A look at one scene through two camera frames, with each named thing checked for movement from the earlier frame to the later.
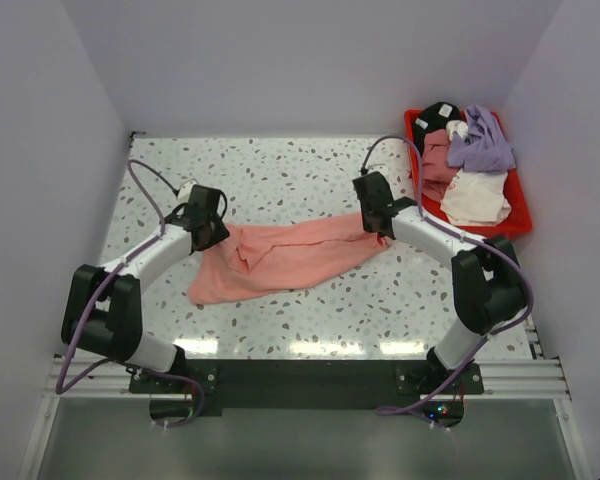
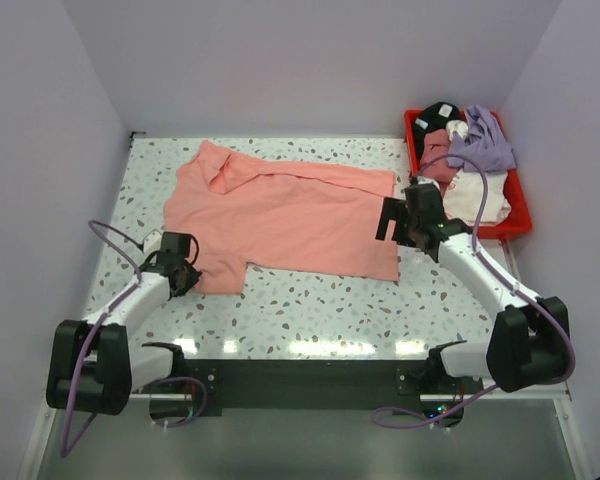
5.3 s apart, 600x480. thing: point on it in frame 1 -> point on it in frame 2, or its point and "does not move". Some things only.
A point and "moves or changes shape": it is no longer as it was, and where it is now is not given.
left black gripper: (220, 234) -> (191, 279)
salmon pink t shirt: (264, 256) moves or changes shape
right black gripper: (366, 228) -> (393, 209)
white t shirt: (476, 197) does not move
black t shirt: (434, 117) does not move
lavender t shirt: (485, 147) does not move
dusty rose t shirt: (437, 173) does not move
